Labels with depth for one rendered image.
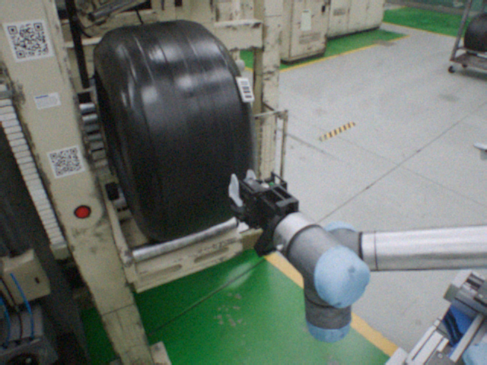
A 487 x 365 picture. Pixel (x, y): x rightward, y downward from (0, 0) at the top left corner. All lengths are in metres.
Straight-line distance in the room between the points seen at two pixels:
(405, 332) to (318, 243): 1.64
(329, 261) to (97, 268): 0.83
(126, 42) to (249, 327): 1.52
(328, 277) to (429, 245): 0.22
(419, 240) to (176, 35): 0.67
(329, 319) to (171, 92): 0.53
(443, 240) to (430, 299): 1.68
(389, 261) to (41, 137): 0.78
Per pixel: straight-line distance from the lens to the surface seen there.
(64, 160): 0.96
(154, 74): 0.80
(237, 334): 1.96
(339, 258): 0.50
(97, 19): 1.26
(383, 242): 0.66
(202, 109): 0.79
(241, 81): 0.86
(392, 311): 2.18
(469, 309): 1.52
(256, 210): 0.63
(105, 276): 1.22
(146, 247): 1.09
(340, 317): 0.59
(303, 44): 5.78
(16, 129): 0.93
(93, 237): 1.10
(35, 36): 0.86
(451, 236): 0.66
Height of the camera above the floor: 1.67
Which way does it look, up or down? 36 degrees down
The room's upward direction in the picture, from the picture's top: straight up
